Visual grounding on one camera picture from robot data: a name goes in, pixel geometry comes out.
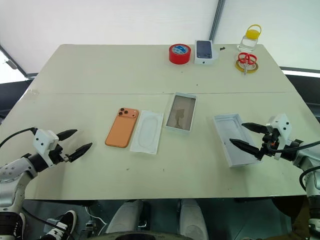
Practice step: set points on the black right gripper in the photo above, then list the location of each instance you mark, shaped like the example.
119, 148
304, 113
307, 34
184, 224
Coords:
269, 146

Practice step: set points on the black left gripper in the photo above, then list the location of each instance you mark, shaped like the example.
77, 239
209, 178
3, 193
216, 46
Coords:
57, 155

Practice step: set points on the orange smartphone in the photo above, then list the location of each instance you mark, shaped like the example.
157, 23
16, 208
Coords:
120, 132

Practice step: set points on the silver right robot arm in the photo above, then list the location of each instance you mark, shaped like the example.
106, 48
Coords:
308, 160

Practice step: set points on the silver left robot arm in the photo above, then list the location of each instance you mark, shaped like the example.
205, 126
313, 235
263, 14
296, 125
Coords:
15, 170

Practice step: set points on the white phone box tray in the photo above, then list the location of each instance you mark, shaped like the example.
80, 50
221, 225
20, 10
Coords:
230, 130

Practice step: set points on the boxed blue phone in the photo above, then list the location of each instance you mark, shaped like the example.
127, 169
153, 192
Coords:
205, 51

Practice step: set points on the yellow tape roll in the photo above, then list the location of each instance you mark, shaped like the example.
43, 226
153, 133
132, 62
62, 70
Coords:
255, 67

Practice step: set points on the white paper insert card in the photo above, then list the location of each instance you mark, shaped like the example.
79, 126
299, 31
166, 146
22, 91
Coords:
147, 132

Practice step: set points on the black sneaker with white laces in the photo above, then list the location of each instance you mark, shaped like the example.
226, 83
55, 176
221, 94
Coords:
19, 228
62, 225

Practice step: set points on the grey white robot leg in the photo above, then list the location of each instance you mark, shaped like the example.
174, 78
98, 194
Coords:
125, 217
193, 220

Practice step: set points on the small black clip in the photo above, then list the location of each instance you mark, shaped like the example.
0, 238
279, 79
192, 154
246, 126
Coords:
222, 48

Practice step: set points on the clear bottle with yellow lid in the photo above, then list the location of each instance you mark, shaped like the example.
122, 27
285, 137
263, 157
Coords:
250, 41

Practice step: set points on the dark tent pole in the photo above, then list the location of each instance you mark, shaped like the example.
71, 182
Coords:
12, 63

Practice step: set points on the red tape roll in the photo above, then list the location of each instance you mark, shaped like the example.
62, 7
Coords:
178, 57

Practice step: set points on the dark rounded robot torso edge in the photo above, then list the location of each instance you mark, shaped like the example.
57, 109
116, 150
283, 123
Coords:
140, 237

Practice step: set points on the grey tent pole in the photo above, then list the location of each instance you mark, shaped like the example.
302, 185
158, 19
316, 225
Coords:
216, 20

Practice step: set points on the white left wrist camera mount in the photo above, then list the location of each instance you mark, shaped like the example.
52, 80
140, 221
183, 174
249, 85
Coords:
43, 141

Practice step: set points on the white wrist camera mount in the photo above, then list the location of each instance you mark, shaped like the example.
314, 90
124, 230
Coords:
43, 141
282, 125

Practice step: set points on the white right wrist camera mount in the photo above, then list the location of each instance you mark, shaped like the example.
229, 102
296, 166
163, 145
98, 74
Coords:
282, 125

